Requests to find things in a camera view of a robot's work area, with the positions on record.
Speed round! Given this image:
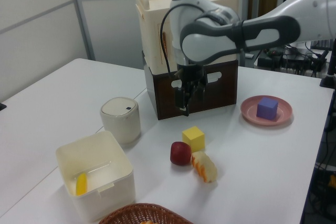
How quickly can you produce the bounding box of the black camera stand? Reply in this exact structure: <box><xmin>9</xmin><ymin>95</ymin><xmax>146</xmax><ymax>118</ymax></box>
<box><xmin>319</xmin><ymin>41</ymin><xmax>336</xmax><ymax>89</ymax></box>

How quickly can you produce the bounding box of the cream storage box with handles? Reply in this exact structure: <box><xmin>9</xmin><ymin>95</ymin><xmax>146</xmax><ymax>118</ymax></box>
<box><xmin>135</xmin><ymin>0</ymin><xmax>240</xmax><ymax>76</ymax></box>

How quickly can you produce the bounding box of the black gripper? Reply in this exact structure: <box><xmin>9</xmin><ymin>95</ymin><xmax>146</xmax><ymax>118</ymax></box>
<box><xmin>174</xmin><ymin>62</ymin><xmax>207</xmax><ymax>118</ymax></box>

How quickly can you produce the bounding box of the brown wicker basket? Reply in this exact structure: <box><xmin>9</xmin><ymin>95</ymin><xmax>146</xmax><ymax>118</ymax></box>
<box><xmin>98</xmin><ymin>202</ymin><xmax>196</xmax><ymax>224</ymax></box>

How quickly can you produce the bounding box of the cream topped bread roll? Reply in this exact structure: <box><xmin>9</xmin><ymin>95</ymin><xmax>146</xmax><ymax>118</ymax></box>
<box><xmin>191</xmin><ymin>151</ymin><xmax>218</xmax><ymax>184</ymax></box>

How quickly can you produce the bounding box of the yellow foam cube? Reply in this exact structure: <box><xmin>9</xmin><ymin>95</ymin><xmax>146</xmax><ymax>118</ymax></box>
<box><xmin>182</xmin><ymin>126</ymin><xmax>206</xmax><ymax>153</ymax></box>

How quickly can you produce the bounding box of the cream lidded canister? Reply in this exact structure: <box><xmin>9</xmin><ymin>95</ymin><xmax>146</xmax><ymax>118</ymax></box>
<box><xmin>99</xmin><ymin>97</ymin><xmax>142</xmax><ymax>145</ymax></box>

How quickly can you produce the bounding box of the cream open plastic box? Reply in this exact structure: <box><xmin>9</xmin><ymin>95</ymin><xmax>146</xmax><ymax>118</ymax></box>
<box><xmin>55</xmin><ymin>130</ymin><xmax>136</xmax><ymax>223</ymax></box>

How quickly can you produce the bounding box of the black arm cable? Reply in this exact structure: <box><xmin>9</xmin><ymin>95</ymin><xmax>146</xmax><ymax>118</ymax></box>
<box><xmin>160</xmin><ymin>5</ymin><xmax>184</xmax><ymax>78</ymax></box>

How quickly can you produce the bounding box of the yellow banana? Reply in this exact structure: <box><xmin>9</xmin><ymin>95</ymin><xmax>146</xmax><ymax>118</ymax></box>
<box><xmin>75</xmin><ymin>173</ymin><xmax>88</xmax><ymax>197</ymax></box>

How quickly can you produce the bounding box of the red apple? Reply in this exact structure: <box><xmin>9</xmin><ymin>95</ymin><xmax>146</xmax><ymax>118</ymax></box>
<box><xmin>170</xmin><ymin>141</ymin><xmax>193</xmax><ymax>166</ymax></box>

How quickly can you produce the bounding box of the dark brown crate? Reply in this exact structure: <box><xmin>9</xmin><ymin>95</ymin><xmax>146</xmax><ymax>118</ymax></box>
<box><xmin>142</xmin><ymin>50</ymin><xmax>239</xmax><ymax>121</ymax></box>

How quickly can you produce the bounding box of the pink round plate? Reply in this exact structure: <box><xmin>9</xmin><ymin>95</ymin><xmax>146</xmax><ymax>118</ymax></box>
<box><xmin>240</xmin><ymin>95</ymin><xmax>293</xmax><ymax>126</ymax></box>

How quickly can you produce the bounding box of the purple foam cube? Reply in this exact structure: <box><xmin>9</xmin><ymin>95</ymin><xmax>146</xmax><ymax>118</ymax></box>
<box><xmin>256</xmin><ymin>97</ymin><xmax>279</xmax><ymax>121</ymax></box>

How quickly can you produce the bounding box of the desk with electronics clutter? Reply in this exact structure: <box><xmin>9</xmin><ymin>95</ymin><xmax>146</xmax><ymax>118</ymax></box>
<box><xmin>256</xmin><ymin>39</ymin><xmax>333</xmax><ymax>78</ymax></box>

